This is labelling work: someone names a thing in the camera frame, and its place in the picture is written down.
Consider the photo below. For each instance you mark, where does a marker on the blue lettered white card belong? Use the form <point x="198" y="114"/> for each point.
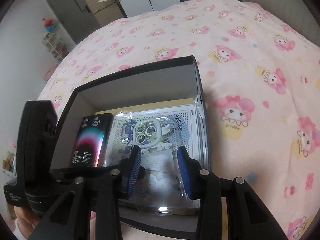
<point x="192" y="128"/>

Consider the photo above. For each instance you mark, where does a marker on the white shelf rack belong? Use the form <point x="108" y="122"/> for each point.
<point x="55" y="46"/>

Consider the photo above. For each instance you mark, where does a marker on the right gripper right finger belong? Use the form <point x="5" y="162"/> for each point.
<point x="247" y="215"/>

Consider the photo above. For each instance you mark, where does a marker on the pink cartoon print blanket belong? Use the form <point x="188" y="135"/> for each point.
<point x="261" y="85"/>

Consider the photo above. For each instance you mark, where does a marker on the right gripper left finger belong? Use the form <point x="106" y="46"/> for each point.
<point x="90" y="190"/>

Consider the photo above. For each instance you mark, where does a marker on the clear phone case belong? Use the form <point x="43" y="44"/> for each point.
<point x="161" y="189"/>

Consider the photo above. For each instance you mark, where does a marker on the black cardboard box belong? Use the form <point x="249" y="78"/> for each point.
<point x="155" y="85"/>

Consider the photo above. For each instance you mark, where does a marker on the grey padded headboard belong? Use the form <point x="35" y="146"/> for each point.
<point x="295" y="14"/>

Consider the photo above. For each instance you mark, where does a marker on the person left hand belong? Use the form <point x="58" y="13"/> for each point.
<point x="26" y="220"/>

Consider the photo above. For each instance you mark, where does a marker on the black rainbow product box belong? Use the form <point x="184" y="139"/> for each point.
<point x="91" y="140"/>

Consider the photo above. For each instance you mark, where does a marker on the grey door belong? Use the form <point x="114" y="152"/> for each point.
<point x="76" y="18"/>

